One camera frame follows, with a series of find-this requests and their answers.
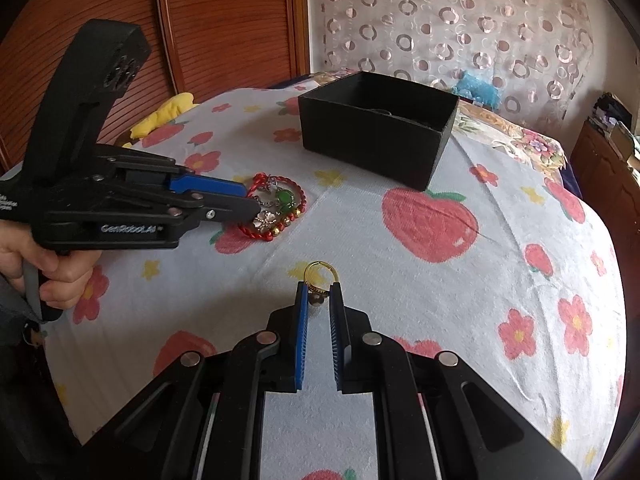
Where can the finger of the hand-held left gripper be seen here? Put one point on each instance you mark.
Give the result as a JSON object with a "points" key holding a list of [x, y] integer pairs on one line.
{"points": [[225, 208], [210, 186]]}

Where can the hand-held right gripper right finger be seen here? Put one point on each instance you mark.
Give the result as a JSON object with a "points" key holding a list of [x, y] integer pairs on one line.
{"points": [[336, 340]]}

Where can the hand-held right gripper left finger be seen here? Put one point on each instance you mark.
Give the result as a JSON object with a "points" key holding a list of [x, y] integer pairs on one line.
{"points": [[300, 340]]}

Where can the black box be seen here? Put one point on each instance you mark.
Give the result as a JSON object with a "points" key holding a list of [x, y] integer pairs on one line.
{"points": [[370, 145]]}

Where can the person's left hand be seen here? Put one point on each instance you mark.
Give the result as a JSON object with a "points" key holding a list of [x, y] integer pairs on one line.
{"points": [[65, 275]]}

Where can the yellow cloth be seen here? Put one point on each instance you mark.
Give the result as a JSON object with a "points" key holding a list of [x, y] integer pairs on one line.
{"points": [[160, 115]]}

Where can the brown wooden wardrobe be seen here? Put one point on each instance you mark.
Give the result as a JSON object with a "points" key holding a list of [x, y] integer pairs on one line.
{"points": [[225, 20]]}

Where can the floral blanket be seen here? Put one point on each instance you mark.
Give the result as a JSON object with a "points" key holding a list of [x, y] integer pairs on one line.
{"points": [[510, 135]]}

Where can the blue fluffy bag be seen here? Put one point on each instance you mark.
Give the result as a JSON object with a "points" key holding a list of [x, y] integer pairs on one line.
{"points": [[480, 87]]}

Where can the dark blue bed sheet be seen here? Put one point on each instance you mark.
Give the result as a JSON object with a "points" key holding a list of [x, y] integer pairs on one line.
{"points": [[585, 195]]}

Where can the wooden cabinet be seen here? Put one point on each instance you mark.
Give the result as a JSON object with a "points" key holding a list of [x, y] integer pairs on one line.
{"points": [[610, 175]]}

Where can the dark pile of clothes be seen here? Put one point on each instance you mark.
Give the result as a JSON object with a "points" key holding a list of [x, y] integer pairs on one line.
{"points": [[607, 110]]}

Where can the circle pattern wall cloth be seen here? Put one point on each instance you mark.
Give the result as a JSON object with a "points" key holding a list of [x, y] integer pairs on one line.
{"points": [[425, 20]]}

